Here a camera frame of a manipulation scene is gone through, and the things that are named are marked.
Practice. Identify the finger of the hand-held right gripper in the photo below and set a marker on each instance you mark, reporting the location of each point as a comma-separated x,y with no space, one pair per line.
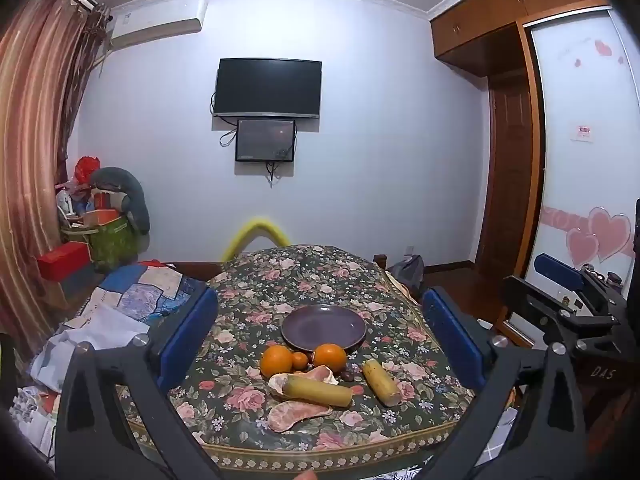
525,300
555,267

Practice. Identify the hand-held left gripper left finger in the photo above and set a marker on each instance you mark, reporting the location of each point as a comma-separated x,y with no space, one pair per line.
187,330

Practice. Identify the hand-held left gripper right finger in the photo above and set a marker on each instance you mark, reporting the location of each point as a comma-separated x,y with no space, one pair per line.
452,340

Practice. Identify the orange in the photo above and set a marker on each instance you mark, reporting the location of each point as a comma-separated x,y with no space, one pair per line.
276,360
330,356

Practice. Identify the purple plate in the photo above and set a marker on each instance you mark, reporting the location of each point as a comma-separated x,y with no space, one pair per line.
322,327

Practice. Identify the blue patchwork quilt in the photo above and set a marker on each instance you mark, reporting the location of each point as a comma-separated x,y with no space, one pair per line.
145,290

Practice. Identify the grey backpack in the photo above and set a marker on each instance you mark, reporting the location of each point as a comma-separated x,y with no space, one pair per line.
407,272

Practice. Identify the white cloth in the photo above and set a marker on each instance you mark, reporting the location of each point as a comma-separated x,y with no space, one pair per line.
80,355

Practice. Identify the small dark fruit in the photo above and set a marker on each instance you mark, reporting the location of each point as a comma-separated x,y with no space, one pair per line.
347,374

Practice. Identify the small tangerine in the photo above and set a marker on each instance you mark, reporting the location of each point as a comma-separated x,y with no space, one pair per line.
299,361

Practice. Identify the brown wooden door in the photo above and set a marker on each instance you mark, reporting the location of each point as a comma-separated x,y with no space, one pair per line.
510,160

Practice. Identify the yellow foam hoop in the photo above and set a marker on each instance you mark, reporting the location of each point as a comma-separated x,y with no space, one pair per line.
257,225

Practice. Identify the floral blanket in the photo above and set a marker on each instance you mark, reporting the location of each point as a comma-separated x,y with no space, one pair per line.
310,280

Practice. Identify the white door sticker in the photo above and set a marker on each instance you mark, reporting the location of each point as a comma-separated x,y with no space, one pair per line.
583,133

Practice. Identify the orange cardboard box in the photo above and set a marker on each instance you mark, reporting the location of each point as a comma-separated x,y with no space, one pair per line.
100,217

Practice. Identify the red box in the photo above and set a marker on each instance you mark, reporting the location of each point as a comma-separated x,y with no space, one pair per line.
62,260

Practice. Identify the grey plush toy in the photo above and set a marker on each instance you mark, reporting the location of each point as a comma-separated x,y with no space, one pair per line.
127,187

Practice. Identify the heart print sliding door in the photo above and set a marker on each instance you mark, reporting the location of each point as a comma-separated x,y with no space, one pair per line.
580,85

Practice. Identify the red bag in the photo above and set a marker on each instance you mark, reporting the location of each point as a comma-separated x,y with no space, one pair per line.
86,167

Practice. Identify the wooden overhead cabinet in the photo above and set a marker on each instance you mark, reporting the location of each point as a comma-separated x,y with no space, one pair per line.
500,15

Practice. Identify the striped pink curtain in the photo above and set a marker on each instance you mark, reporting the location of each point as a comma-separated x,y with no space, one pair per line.
35,110

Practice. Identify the white air conditioner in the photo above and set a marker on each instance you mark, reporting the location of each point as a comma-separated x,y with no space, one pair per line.
160,20

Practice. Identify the wooden bed post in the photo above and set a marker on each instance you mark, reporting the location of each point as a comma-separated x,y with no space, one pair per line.
380,261

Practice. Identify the small wall monitor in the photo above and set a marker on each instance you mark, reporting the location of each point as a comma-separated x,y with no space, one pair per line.
265,140

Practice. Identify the wall television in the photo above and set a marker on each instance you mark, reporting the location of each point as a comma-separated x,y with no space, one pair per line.
267,87

